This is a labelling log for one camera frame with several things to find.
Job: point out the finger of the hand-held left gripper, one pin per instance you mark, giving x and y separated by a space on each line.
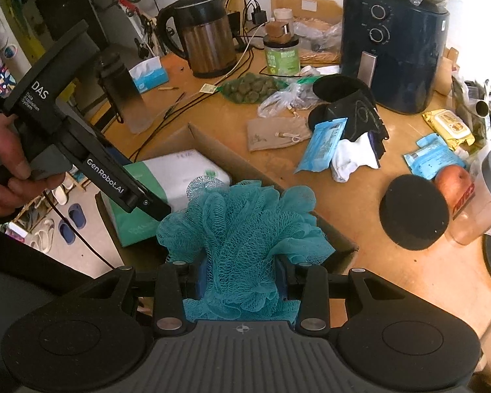
155 208

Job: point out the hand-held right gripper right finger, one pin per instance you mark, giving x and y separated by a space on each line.
282 280

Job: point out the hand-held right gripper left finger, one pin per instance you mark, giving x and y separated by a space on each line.
197 282

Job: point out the teal mesh bath pouf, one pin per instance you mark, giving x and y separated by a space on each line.
237 233

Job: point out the brown cardboard box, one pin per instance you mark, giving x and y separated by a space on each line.
331 237

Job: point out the white mesh cloth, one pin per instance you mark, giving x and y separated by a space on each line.
352 157

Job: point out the blue wet wipe packet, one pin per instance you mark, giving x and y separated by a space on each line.
321 143

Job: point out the blue soft tissue pack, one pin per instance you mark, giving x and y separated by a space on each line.
151 75

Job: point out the person's left hand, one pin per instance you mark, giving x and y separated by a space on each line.
4 143

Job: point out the white and green tissue pack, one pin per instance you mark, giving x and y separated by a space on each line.
167 176

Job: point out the black water bottle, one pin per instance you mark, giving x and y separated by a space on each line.
122 86

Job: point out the blue slipper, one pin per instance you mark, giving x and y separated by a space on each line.
77 215
66 232

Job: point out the dark door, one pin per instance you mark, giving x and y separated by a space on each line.
65 8

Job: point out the wooden shoe rack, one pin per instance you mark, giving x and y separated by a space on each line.
61 190

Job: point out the white slipper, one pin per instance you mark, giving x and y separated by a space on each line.
36 240
47 229

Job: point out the red bicycle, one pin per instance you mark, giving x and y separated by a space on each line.
131 2

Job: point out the yellow tea bag tag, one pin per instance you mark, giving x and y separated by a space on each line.
208 88

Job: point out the black round sponge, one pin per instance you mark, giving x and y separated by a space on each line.
413 213

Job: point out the bag of green nuts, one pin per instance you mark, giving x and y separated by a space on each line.
249 88

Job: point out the steel and black electric kettle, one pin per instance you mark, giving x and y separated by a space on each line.
208 41

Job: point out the clear plastic bag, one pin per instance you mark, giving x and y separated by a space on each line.
282 100

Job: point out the black knit hat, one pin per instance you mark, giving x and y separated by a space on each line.
352 110

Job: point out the light blue snack packet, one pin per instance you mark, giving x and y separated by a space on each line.
427 159

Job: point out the green label jar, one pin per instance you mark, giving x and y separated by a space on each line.
282 59

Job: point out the red apple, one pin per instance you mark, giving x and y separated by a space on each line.
454 182

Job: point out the wooden chair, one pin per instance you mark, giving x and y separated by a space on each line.
286 2
235 0

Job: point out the small brown box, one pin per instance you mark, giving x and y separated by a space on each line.
276 30

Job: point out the black power adapter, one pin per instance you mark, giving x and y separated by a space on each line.
257 14

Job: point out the clear shaker bottle grey lid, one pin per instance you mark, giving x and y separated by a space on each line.
487 204

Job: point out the yellow wet wipe pack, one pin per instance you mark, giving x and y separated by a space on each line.
450 125

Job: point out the clear bag of flatbread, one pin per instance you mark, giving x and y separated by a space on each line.
319 45

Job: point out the white lid jar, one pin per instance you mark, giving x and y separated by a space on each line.
283 14

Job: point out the dark blue air fryer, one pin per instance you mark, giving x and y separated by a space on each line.
405 57

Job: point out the metal tube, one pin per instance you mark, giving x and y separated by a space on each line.
483 106

